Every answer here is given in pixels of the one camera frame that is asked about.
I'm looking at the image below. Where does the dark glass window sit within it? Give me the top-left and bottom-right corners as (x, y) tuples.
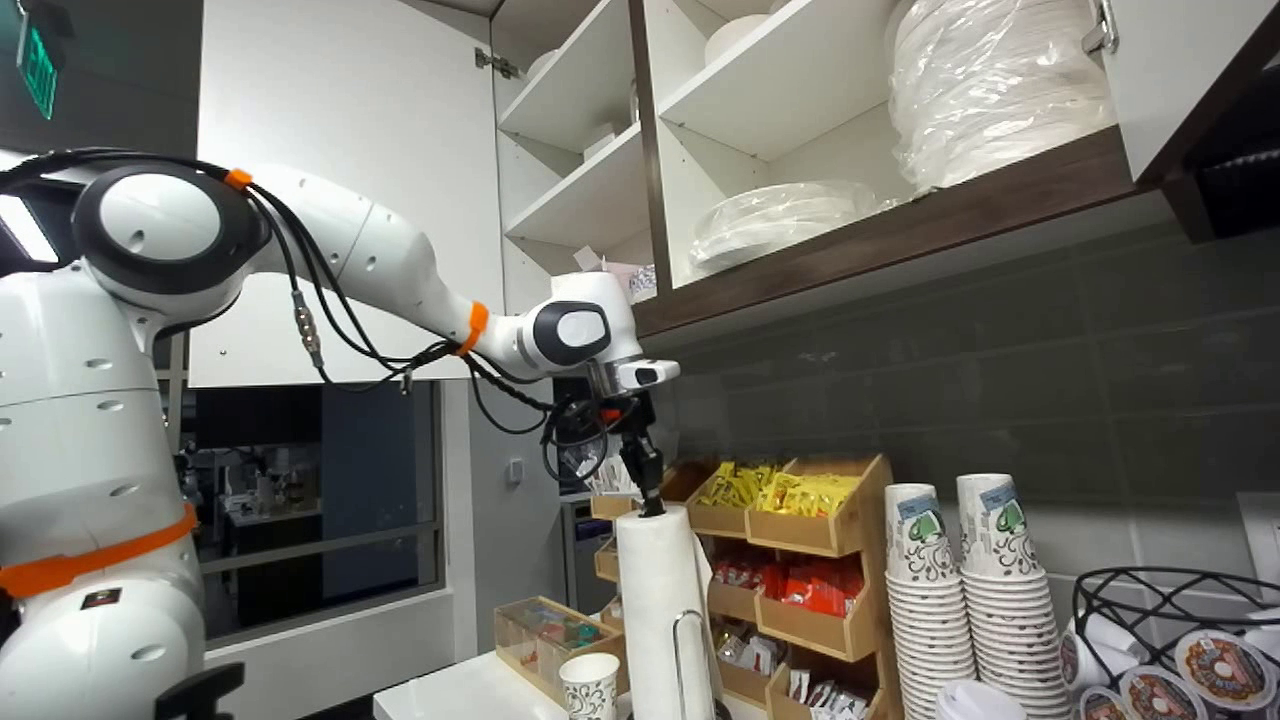
(180, 380), (450, 639)

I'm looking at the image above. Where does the white sugar packet pile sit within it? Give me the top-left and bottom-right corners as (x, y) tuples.
(783, 668), (876, 720)

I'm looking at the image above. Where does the yellow sweetener packet pile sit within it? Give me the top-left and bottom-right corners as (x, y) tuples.
(692, 461), (787, 518)
(751, 467), (869, 526)

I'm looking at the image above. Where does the black wire basket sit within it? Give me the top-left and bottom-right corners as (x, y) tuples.
(1067, 563), (1280, 720)

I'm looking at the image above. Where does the white paper towel roll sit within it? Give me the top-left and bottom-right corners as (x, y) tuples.
(611, 505), (723, 720)

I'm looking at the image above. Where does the white paper cup green print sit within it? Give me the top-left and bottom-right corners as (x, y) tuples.
(555, 647), (627, 720)

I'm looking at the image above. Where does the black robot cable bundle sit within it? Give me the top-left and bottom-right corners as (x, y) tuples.
(0, 147), (644, 487)

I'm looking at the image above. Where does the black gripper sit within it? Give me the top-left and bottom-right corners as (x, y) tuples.
(603, 392), (674, 512)

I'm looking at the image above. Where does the green exit sign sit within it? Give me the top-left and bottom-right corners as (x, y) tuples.
(9, 0), (63, 123)

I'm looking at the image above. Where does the tiered wooden condiment organizer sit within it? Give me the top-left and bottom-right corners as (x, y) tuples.
(590, 450), (902, 720)

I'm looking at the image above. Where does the open cabinet door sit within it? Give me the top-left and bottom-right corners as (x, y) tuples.
(184, 0), (516, 392)
(1101, 0), (1280, 183)

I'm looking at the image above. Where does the printed paper cup stack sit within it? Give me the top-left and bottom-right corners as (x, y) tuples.
(880, 480), (980, 720)
(951, 467), (1077, 720)

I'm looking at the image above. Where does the red and white box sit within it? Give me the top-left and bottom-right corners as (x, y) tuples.
(571, 241), (661, 304)

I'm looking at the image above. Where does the overhead kitchen cabinet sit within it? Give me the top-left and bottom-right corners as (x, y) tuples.
(485, 0), (1280, 343)

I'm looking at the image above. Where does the long ceiling light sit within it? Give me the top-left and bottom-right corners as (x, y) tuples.
(0, 194), (61, 267)

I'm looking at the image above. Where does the wooden packet tray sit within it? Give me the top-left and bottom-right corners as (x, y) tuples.
(760, 647), (898, 720)

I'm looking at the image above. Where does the wooden tea box glass lid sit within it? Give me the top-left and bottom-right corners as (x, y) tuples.
(493, 592), (627, 711)

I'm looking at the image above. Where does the white bowl stack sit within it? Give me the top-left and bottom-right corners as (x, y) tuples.
(696, 10), (779, 67)

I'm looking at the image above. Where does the tall plastic wrapped plate stack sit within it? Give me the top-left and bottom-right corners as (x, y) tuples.
(886, 0), (1121, 194)

